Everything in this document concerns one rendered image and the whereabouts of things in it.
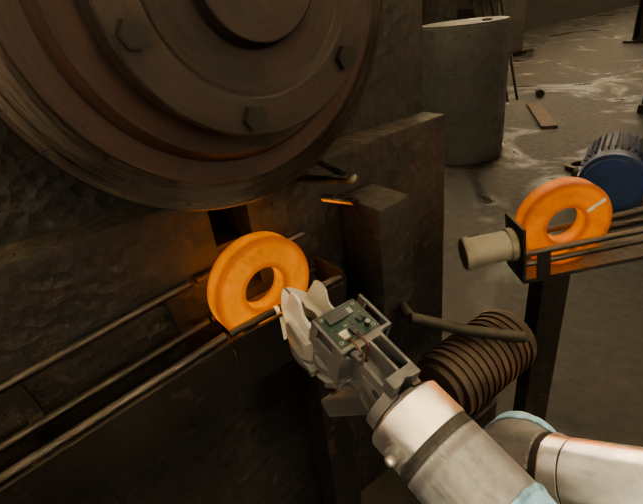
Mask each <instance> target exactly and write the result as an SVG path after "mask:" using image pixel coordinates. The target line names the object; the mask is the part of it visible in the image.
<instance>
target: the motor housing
mask: <svg viewBox="0 0 643 504"><path fill-rule="evenodd" d="M467 324H468V325H475V326H483V327H492V328H500V329H508V330H516V331H524V332H527V334H528V335H529V341H528V343H510V342H502V341H501V340H493V339H485V338H478V337H470V336H464V335H460V334H455V333H453V334H451V335H450V336H448V337H447V338H446V339H444V340H443V341H441V342H440V343H438V344H437V345H436V346H435V347H433V348H431V349H430V350H429V351H427V352H426V353H424V354H423V355H422V357H421V359H420V360H419V361H418V363H417V365H416V366H417V367H418V368H419V369H420V370H421V371H420V374H419V376H418V378H419V379H420V380H421V381H422V382H425V381H430V380H433V381H435V382H436V383H437V384H438V385H439V386H440V387H441V388H442V389H443V390H444V391H445V392H446V393H447V394H448V395H450V396H451V397H452V398H453V399H454V400H455V401H456V402H457V403H458V404H459V405H460V406H461V407H462V408H463V409H464V410H465V413H466V414H467V415H468V416H469V417H471V418H472V419H473V420H474V421H475V422H476V423H477V424H478V425H479V426H480V427H481V428H482V429H484V428H485V426H486V425H487V424H489V423H490V422H491V421H493V420H494V419H495V417H496V407H497V402H496V401H495V400H494V399H493V398H494V397H495V396H497V395H498V394H499V393H500V392H501V391H502V390H504V389H505V387H507V386H508V385H509V384H510V383H511V382H513V381H514V380H515V379H516V378H517V377H518V376H520V374H521V373H523V372H524V371H525V370H526V369H527V368H529V367H530V366H531V365H532V363H533V361H534V359H535V357H536V354H537V342H536V339H535V337H534V334H533V333H532V331H531V329H530V328H529V327H528V325H527V324H526V323H525V322H524V321H523V320H522V319H521V318H519V317H518V316H517V315H515V314H513V313H512V312H509V311H507V310H503V309H492V310H488V311H484V312H482V313H481V314H479V315H478V316H477V317H475V318H474V319H473V320H471V321H469V322H468V323H467Z"/></svg>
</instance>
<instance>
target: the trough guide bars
mask: <svg viewBox="0 0 643 504"><path fill-rule="evenodd" d="M638 214H643V207H639V208H634V209H630V210H625V211H620V212H615V213H613V214H612V220H614V219H619V218H624V217H629V216H633V215H638ZM574 222H575V221H573V222H568V223H564V224H559V225H554V226H549V227H547V234H548V233H553V232H558V231H562V230H567V229H569V228H570V227H571V226H572V225H573V223H574ZM641 223H643V216H642V217H637V218H632V219H628V220H623V221H618V222H613V223H611V225H610V227H609V230H612V229H617V228H622V227H626V226H631V225H636V224H641ZM638 234H643V226H641V227H636V228H632V229H627V230H622V231H617V232H613V233H608V234H603V235H598V236H593V237H589V238H584V239H579V240H574V241H570V242H565V243H560V244H555V245H550V246H546V247H541V248H536V249H531V250H526V258H527V257H532V256H537V258H535V259H531V260H526V267H531V266H536V265H537V278H538V282H539V281H543V280H548V279H550V277H551V262H555V261H560V260H565V259H570V258H575V257H580V256H584V255H589V254H594V253H599V252H604V251H609V250H614V249H618V248H623V247H628V246H633V245H638V244H643V236H641V237H637V238H632V239H627V240H622V241H617V242H613V243H608V244H603V245H598V246H593V247H588V248H584V249H579V250H574V251H569V252H564V253H560V254H555V255H551V252H556V251H561V250H566V249H571V248H575V247H580V246H585V245H590V244H595V243H599V242H604V241H609V240H614V239H619V238H624V237H628V236H633V235H638Z"/></svg>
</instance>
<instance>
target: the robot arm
mask: <svg viewBox="0 0 643 504"><path fill-rule="evenodd" d="M366 305H367V306H368V307H369V308H370V309H372V310H373V311H374V312H375V313H376V314H377V315H378V316H379V317H380V321H379V323H378V322H377V321H376V320H375V319H374V318H373V317H372V316H371V315H370V314H369V313H368V312H367V311H365V306H366ZM281 309H282V314H283V319H284V323H285V327H286V333H287V337H288V341H289V345H290V349H291V352H292V354H293V356H294V358H295V360H296V361H297V362H298V363H299V364H300V365H301V366H302V367H303V368H304V369H306V370H307V372H308V373H309V375H310V377H313V376H315V375H316V376H317V377H318V378H319V379H320V380H322V381H323V382H325V387H326V388H333V389H332V390H331V392H330V394H329V395H327V396H326V397H324V398H323V399H322V400H321V403H322V405H323V407H324V409H325V410H326V412H327V414H328V416H330V417H333V416H352V415H367V418H366V422H367V423H368V424H369V425H370V427H371V428H372V429H373V430H374V433H373V437H372V442H373V444H374V445H375V447H376V448H377V449H378V450H379V451H380V453H381V454H382V455H383V456H384V457H385V459H384V462H385V464H386V466H388V467H393V468H394V469H395V471H396V472H397V473H398V474H399V475H400V478H401V479H402V480H403V481H404V483H405V484H406V485H407V486H408V488H409V489H410V490H411V491H412V492H413V494H414V495H415V496H416V497H417V499H418V500H419V501H420V502H421V503H422V504H643V447H640V446H633V445H626V444H619V443H611V442H604V441H597V440H590V439H583V438H576V437H569V436H566V435H564V434H562V433H557V432H556V431H555V430H554V429H553V428H552V427H551V426H550V425H549V424H548V423H547V422H545V421H544V420H542V419H541V418H539V417H536V416H534V415H532V414H529V413H527V412H522V411H508V412H504V413H502V414H500V415H499V416H497V417H496V418H495V419H494V420H493V421H491V422H490V423H489V424H487V425H486V426H485V428H484V429H482V428H481V427H480V426H479V425H478V424H477V423H476V422H475V421H474V420H473V419H472V418H471V417H469V416H468V415H467V414H466V413H465V410H464V409H463V408H462V407H461V406H460V405H459V404H458V403H457V402H456V401H455V400H454V399H453V398H452V397H451V396H450V395H448V394H447V393H446V392H445V391H444V390H443V389H442V388H441V387H440V386H439V385H438V384H437V383H436V382H435V381H433V380H430V381H425V382H422V381H421V380H420V379H419V378H418V376H419V374H420V371H421V370H420V369H419V368H418V367H417V366H416V365H415V364H414V363H413V362H412V361H411V360H410V359H409V358H408V357H407V356H406V355H405V354H404V353H403V352H402V351H400V350H399V349H398V348H397V347H396V346H395V345H394V344H393V343H392V342H391V341H390V340H389V339H388V334H389V331H390V327H391V324H392V323H391V322H390V321H389V320H388V319H387V318H386V317H385V316H384V315H383V314H381V313H380V312H379V311H378V310H377V309H376V308H375V307H374V306H373V305H372V304H371V303H370V302H369V301H368V300H367V299H366V298H365V297H364V296H363V295H362V294H361V293H360V294H358V299H357V302H356V301H355V300H354V299H350V300H348V301H346V302H345V303H343V304H341V305H339V306H337V307H336V308H334V307H333V306H332V305H331V303H330V301H329V298H328V294H327V290H326V287H325V286H324V284H323V283H322V282H321V281H319V280H315V281H313V283H312V285H311V287H310V289H309V291H308V293H307V292H305V291H302V290H299V289H295V288H291V287H287V288H285V289H282V294H281ZM304 313H305V314H304ZM305 315H306V316H308V317H310V318H312V319H313V320H311V323H310V322H309V321H308V320H307V318H306V316H305Z"/></svg>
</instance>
